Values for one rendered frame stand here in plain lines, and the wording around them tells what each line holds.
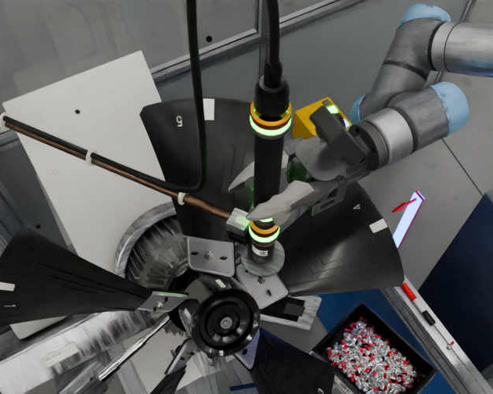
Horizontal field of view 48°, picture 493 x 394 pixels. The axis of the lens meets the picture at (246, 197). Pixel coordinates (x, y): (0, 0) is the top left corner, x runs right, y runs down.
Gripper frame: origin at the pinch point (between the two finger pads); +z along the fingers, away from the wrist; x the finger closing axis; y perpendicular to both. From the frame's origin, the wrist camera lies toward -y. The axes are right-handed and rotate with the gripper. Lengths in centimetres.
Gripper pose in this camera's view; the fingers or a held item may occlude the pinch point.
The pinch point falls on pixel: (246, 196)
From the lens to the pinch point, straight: 71.3
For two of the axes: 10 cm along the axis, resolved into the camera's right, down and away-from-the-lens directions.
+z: -8.7, 4.2, -2.6
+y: 0.0, 5.2, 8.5
